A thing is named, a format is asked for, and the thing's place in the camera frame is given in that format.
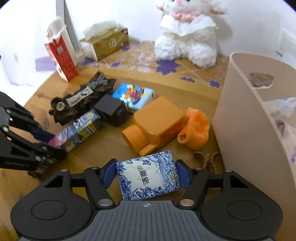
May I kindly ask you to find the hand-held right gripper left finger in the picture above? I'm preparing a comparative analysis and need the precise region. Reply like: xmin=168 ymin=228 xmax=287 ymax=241
xmin=43 ymin=159 xmax=117 ymax=209

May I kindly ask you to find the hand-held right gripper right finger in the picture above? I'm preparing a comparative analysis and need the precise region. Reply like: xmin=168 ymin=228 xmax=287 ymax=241
xmin=176 ymin=159 xmax=252 ymax=208

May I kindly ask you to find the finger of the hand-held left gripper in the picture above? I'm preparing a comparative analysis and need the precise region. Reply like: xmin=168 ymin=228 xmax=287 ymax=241
xmin=0 ymin=126 xmax=68 ymax=163
xmin=0 ymin=91 xmax=56 ymax=143

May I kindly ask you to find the blue white tissue packet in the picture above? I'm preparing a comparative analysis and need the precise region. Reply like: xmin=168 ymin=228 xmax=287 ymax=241
xmin=116 ymin=150 xmax=183 ymax=200

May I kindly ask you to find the colourful printed long box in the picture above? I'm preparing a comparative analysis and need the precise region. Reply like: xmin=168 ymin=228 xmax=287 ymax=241
xmin=47 ymin=109 xmax=103 ymax=152

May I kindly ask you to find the orange plush toy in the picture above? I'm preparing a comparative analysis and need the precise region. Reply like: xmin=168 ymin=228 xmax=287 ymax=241
xmin=177 ymin=107 xmax=210 ymax=150

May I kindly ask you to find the orange plastic bottle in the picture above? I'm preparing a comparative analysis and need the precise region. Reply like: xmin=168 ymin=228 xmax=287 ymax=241
xmin=122 ymin=96 xmax=190 ymax=156

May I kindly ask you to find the beige plastic storage basket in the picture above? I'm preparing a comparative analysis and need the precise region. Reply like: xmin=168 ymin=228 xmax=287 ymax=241
xmin=212 ymin=51 xmax=296 ymax=193

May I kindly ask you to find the cartoon print tissue packet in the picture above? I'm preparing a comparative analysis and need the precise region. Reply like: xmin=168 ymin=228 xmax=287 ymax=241
xmin=112 ymin=83 xmax=155 ymax=110

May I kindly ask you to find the wooden desktop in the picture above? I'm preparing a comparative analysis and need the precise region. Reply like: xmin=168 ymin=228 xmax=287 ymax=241
xmin=0 ymin=40 xmax=232 ymax=223

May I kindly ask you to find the small black box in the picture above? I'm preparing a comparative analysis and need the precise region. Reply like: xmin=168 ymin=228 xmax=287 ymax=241
xmin=94 ymin=94 xmax=128 ymax=127

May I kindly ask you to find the red milk carton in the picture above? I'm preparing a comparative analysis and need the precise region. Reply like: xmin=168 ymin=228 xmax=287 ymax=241
xmin=44 ymin=35 xmax=79 ymax=82

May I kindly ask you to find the tan tissue box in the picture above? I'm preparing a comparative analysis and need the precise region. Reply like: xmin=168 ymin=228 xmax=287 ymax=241
xmin=79 ymin=20 xmax=130 ymax=62

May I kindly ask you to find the grey upright panel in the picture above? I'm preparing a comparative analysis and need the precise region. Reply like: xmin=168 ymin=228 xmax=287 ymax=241
xmin=56 ymin=0 xmax=82 ymax=66

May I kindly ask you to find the white sheep plush toy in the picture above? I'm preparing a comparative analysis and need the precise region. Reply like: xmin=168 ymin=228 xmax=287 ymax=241
xmin=154 ymin=0 xmax=228 ymax=69

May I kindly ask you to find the white wall switch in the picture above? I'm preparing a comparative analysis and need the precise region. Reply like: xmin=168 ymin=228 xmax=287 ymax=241
xmin=276 ymin=29 xmax=296 ymax=57

